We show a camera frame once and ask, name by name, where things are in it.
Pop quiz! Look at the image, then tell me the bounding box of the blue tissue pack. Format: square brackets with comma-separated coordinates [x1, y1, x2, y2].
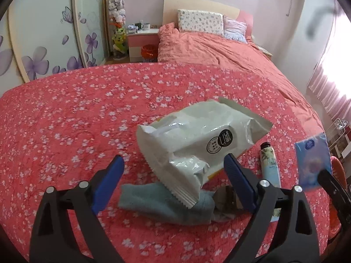
[294, 132, 332, 191]

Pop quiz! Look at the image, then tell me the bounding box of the light green sock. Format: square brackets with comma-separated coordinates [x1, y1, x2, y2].
[118, 182, 215, 226]

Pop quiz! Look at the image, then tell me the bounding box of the white snack bag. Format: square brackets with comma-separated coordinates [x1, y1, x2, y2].
[136, 97, 272, 209]

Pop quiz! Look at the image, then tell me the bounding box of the brown striped sock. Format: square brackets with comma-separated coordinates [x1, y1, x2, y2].
[212, 185, 245, 223]

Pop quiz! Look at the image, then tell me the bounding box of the orange plastic laundry basket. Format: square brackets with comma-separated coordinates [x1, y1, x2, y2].
[327, 155, 347, 233]

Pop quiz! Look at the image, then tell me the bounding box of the pink window curtain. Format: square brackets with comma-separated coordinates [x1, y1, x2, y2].
[308, 56, 350, 123]

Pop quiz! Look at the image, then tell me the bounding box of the far side nightstand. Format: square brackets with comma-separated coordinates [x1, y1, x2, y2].
[257, 45, 272, 60]

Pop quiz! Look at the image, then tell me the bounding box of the small orange waste bin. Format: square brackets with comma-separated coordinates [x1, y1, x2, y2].
[140, 44, 158, 62]

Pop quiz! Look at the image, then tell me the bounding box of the pink white nightstand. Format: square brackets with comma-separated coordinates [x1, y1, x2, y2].
[127, 28, 159, 63]

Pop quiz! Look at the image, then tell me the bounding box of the pink striped pillow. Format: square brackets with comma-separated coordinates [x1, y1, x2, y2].
[224, 16, 247, 44]

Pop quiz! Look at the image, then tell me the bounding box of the salmon pink duvet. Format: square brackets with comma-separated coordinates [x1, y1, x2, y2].
[158, 23, 324, 136]

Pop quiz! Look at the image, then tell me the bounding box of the white mug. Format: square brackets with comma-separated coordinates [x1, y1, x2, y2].
[142, 23, 150, 31]

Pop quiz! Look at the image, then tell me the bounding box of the floral sliding wardrobe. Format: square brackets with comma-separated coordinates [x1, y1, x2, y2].
[1, 0, 107, 94]

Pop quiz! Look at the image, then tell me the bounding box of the white floral pillow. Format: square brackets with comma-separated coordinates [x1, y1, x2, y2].
[177, 9, 224, 36]

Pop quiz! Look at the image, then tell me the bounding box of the hanging plush toy organizer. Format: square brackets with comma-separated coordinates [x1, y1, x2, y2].
[108, 0, 128, 60]

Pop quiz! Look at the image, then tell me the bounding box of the beige and pink headboard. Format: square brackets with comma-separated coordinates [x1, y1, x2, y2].
[162, 0, 253, 37]

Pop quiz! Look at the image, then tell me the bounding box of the white wire rack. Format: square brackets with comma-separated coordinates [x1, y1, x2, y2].
[326, 117, 350, 160]

